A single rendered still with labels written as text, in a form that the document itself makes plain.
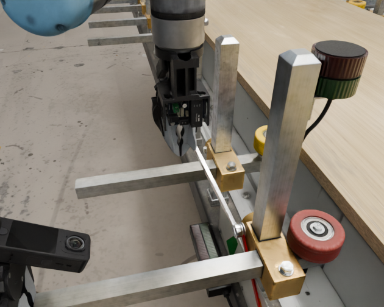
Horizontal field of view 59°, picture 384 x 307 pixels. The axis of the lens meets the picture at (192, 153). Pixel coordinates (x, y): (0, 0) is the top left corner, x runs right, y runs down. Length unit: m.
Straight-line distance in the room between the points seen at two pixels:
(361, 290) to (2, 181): 1.94
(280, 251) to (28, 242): 0.35
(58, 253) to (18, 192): 1.70
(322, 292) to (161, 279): 0.42
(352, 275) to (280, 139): 0.42
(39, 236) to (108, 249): 1.24
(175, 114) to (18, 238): 0.27
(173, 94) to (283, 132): 0.17
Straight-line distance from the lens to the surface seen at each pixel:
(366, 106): 0.93
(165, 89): 0.52
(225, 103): 0.67
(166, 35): 0.48
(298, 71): 0.39
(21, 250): 0.43
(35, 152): 2.40
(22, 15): 0.37
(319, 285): 0.84
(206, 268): 0.53
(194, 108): 0.51
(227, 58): 0.63
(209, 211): 0.82
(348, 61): 0.40
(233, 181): 0.70
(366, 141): 0.79
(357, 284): 0.77
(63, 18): 0.35
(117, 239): 1.70
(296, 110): 0.41
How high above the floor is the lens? 1.30
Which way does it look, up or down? 37 degrees down
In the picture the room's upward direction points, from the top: straight up
